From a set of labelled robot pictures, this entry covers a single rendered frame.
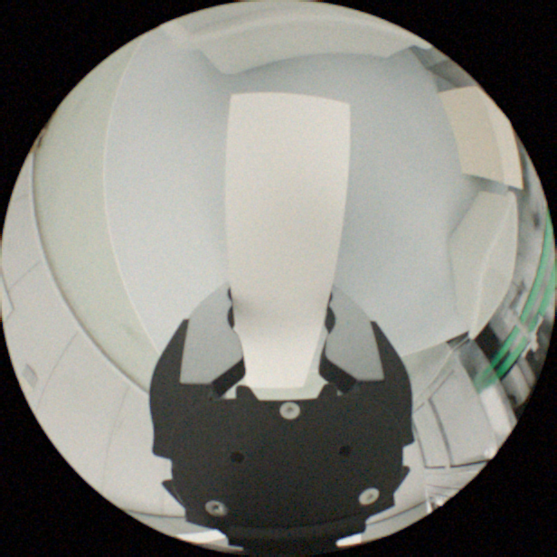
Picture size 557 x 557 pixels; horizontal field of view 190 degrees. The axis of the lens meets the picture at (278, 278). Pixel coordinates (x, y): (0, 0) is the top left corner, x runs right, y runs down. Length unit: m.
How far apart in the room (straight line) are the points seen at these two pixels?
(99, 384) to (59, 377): 0.75
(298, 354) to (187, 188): 0.17
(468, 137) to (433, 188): 0.11
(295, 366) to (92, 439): 3.22
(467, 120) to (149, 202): 0.37
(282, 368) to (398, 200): 0.19
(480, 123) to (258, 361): 0.36
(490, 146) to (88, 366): 3.36
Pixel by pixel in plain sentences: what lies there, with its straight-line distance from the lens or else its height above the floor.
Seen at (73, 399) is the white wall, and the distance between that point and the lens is 3.09.
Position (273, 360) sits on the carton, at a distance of 0.16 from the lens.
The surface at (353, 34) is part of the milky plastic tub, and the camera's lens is 0.20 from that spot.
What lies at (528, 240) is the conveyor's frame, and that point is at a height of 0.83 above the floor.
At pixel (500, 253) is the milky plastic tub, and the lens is 0.43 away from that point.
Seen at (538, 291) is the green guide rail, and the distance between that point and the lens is 0.61.
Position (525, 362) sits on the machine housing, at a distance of 0.95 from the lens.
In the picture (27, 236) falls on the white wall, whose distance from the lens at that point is 3.40.
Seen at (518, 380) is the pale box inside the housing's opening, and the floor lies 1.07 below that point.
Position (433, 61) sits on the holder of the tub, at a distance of 0.33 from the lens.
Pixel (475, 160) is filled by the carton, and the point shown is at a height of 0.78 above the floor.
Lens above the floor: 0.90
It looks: 61 degrees down
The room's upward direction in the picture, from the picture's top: 177 degrees clockwise
